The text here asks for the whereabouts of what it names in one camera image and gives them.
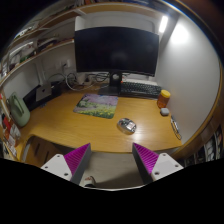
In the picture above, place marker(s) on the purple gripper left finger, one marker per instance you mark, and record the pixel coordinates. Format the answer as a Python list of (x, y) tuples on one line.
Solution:
[(71, 166)]

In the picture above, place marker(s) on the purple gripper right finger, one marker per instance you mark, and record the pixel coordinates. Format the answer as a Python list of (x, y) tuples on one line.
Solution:
[(153, 166)]

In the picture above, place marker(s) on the transparent silver computer mouse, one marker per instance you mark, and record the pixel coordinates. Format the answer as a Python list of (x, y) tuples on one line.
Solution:
[(126, 125)]

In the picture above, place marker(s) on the floral mouse pad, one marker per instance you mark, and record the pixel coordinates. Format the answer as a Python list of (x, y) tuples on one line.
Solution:
[(102, 106)]

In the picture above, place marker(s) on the wooden chair under desk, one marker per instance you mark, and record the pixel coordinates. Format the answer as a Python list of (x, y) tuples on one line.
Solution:
[(38, 151)]

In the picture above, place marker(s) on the small grey earbuds case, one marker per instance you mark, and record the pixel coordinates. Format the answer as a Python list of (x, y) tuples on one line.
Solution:
[(164, 111)]

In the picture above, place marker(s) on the orange jar with yellow lid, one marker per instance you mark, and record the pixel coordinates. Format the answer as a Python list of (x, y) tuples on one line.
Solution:
[(163, 98)]

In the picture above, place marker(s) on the black box under mini computer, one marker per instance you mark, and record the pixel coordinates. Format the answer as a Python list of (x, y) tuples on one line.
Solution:
[(30, 98)]

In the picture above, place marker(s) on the silver mini computer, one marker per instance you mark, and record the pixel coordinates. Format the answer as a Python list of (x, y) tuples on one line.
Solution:
[(43, 92)]

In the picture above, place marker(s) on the black mechanical keyboard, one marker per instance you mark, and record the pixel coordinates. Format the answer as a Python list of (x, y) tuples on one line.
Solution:
[(139, 90)]

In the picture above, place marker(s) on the black monitor stand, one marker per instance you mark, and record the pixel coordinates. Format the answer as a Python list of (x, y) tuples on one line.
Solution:
[(113, 87)]

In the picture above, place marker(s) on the black computer monitor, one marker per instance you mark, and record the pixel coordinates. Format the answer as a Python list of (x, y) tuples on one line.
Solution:
[(121, 49)]

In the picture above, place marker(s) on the white ceiling light strip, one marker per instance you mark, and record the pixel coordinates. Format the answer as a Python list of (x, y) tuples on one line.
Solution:
[(163, 24)]

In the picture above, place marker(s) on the wooden wall shelf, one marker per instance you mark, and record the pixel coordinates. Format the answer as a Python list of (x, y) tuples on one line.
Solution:
[(41, 32)]

